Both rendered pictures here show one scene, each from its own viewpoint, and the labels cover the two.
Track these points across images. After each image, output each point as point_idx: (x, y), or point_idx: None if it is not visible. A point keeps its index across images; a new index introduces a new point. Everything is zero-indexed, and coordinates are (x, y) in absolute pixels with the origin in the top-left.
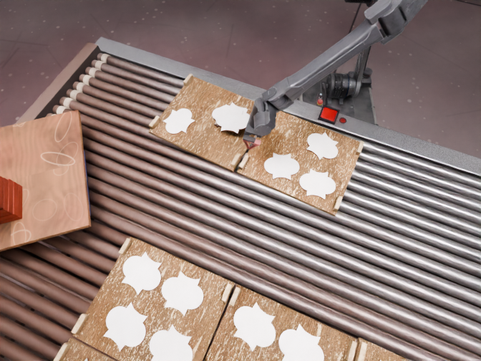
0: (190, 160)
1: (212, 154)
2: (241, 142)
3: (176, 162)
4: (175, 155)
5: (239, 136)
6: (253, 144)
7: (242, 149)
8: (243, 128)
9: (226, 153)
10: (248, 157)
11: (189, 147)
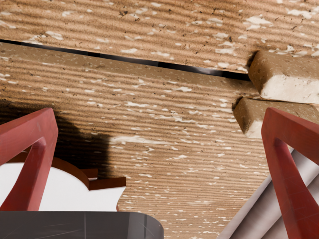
0: (247, 212)
1: (231, 188)
2: (142, 116)
3: (255, 230)
4: (228, 238)
5: (102, 136)
6: (314, 160)
7: (185, 102)
8: (69, 171)
9: (223, 153)
10: (283, 78)
11: (207, 237)
